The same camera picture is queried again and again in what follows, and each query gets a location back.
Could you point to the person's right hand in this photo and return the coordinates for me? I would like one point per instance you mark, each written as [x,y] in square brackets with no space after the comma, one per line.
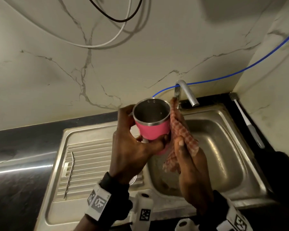
[195,178]

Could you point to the person's left hand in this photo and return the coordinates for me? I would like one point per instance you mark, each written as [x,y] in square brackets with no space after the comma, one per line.
[127,153]

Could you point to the clear plastic lid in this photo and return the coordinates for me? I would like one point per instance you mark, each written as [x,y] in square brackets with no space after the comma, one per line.
[133,180]

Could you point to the pink steel tumbler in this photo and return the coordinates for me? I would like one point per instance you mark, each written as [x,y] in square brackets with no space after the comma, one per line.
[151,132]

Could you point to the bent metal straw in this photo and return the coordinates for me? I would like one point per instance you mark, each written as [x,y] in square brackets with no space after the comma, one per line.
[69,175]

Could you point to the white bottle brush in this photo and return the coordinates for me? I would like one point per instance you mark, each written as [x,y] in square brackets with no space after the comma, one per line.
[250,127]

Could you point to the person's left forearm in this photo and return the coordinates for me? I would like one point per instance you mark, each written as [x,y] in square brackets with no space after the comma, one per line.
[83,224]

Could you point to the stainless steel sink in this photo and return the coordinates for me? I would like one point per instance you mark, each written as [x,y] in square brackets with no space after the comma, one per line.
[226,153]

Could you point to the black right wrist band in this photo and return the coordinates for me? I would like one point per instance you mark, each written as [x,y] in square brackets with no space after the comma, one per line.
[221,214]

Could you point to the metal faucet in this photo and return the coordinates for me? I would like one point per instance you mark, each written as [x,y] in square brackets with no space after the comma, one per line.
[190,93]

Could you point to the thin blue tube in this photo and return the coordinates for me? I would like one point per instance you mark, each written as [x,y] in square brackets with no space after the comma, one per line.
[243,70]

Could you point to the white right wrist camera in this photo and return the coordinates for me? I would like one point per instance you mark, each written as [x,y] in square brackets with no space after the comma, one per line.
[185,224]

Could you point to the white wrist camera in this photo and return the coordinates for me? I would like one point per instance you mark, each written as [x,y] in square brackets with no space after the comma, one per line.
[144,209]
[185,224]

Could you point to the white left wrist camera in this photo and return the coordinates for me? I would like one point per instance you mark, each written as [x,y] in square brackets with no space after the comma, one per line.
[144,209]

